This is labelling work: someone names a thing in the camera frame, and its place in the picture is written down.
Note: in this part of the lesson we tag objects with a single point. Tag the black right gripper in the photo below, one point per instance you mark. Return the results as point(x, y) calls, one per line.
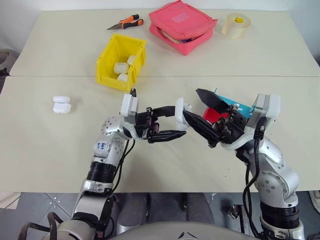
point(232, 127)

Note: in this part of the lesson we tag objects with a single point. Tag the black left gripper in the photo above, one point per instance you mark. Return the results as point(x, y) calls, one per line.
point(145, 123)

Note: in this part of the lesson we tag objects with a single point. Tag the white earbuds case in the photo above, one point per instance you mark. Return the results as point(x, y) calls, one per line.
point(120, 67)
point(179, 112)
point(61, 107)
point(123, 77)
point(131, 60)

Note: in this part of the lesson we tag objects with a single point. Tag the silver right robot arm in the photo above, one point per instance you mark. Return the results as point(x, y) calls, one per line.
point(275, 180)

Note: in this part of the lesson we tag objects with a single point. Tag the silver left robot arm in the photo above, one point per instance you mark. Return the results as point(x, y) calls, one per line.
point(100, 172)

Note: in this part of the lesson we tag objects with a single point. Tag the closed white earbuds case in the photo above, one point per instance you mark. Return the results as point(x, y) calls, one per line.
point(131, 60)
point(120, 67)
point(123, 77)

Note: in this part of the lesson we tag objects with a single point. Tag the yellow plastic bin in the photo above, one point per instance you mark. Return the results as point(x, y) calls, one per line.
point(105, 75)

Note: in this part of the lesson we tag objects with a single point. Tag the teal box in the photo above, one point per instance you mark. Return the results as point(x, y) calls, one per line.
point(240, 106)

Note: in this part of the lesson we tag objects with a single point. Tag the clear tape roll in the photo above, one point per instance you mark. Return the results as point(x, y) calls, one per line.
point(235, 27)

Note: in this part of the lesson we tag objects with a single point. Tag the pink fabric zip pouch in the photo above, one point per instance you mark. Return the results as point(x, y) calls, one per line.
point(182, 18)

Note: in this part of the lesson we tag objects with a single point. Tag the orange black pliers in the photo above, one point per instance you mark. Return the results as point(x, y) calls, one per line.
point(127, 21)

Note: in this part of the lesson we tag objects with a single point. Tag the silver robot torso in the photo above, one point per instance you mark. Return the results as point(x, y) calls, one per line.
point(150, 233)

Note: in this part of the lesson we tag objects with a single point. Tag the white shoe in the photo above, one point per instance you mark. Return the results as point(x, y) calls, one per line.
point(315, 198)

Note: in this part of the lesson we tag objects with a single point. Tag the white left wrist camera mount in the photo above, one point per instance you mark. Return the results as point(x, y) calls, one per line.
point(128, 107)

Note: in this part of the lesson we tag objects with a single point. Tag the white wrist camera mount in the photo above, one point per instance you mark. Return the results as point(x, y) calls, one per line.
point(128, 107)
point(268, 107)

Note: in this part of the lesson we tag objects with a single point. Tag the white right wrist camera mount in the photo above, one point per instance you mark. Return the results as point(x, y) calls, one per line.
point(268, 107)

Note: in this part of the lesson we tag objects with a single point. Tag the metal table bracket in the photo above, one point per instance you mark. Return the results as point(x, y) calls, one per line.
point(233, 211)

